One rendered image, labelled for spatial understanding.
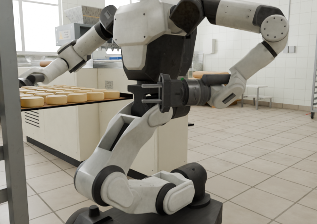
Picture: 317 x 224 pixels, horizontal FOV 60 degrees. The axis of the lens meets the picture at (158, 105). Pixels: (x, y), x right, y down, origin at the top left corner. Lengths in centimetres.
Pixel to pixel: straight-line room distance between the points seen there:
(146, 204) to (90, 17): 165
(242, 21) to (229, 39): 570
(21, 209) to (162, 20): 71
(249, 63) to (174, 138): 119
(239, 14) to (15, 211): 79
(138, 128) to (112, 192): 24
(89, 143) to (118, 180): 142
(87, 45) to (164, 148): 94
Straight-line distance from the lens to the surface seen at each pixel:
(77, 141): 234
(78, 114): 227
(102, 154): 103
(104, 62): 225
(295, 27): 595
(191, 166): 144
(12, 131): 61
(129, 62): 108
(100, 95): 77
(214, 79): 90
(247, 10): 93
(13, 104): 60
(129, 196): 103
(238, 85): 90
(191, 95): 87
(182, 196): 128
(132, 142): 104
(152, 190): 119
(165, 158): 196
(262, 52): 91
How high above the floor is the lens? 87
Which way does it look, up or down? 8 degrees down
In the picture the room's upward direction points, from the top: straight up
